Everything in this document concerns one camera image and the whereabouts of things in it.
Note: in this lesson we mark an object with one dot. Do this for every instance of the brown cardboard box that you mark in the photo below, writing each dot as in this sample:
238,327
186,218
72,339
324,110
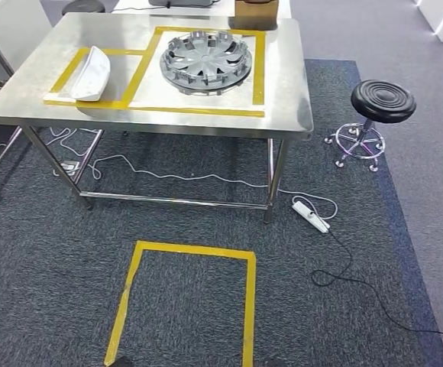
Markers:
256,12

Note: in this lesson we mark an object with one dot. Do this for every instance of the white power strip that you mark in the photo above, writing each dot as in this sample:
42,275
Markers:
309,217
66,168

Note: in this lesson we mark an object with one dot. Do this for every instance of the stainless steel workbench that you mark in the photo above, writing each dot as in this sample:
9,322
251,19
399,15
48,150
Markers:
282,66

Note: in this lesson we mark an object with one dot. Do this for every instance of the silver wheel hubcap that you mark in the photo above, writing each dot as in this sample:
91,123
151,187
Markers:
206,61

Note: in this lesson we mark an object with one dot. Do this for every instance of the white partition board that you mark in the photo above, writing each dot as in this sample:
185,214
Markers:
19,30

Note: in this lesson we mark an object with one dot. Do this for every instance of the robot's black left foot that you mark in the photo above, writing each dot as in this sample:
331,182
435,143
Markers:
122,362

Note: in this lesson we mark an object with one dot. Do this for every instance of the yellow floor tape marking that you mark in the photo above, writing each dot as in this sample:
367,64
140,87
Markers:
250,304

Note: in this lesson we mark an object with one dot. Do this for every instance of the black round stool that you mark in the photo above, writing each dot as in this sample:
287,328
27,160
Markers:
383,100
84,6

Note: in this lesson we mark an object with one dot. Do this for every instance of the white curved plastic part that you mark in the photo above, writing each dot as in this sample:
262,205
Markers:
91,76

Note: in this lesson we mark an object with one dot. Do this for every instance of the yellow tape rectangle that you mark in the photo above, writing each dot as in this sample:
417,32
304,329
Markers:
259,71

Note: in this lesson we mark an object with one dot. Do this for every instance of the stainless steel table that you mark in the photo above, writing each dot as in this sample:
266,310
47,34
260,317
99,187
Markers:
0,159

